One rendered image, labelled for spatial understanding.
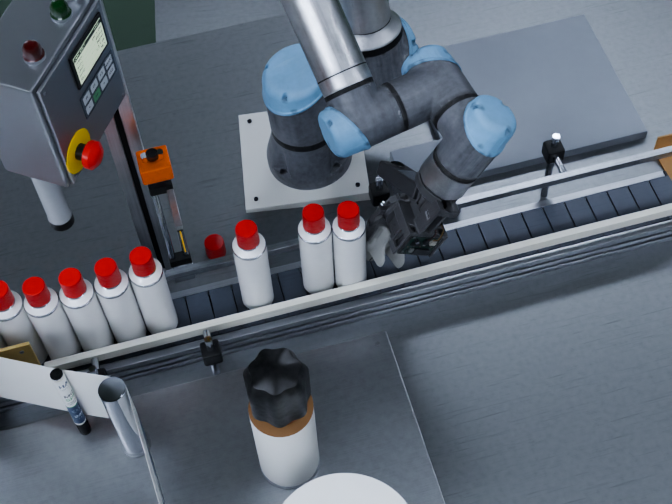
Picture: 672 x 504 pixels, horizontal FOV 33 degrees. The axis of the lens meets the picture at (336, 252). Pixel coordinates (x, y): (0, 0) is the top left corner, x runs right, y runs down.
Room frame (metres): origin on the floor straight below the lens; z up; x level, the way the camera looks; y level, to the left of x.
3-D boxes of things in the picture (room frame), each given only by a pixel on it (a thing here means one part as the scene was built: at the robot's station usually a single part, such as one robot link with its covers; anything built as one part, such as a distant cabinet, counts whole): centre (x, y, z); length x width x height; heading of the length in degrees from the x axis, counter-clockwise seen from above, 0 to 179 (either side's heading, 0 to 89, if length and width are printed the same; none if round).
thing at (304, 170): (1.25, 0.04, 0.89); 0.15 x 0.15 x 0.10
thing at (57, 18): (1.00, 0.31, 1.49); 0.03 x 0.03 x 0.02
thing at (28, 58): (0.93, 0.34, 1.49); 0.03 x 0.03 x 0.02
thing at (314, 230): (0.96, 0.03, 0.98); 0.05 x 0.05 x 0.20
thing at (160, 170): (0.96, 0.24, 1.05); 0.10 x 0.04 x 0.33; 13
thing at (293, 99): (1.25, 0.04, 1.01); 0.13 x 0.12 x 0.14; 114
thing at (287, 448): (0.66, 0.09, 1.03); 0.09 x 0.09 x 0.30
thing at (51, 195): (0.97, 0.40, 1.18); 0.04 x 0.04 x 0.21
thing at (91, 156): (0.90, 0.31, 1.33); 0.04 x 0.03 x 0.04; 158
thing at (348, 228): (0.96, -0.02, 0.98); 0.05 x 0.05 x 0.20
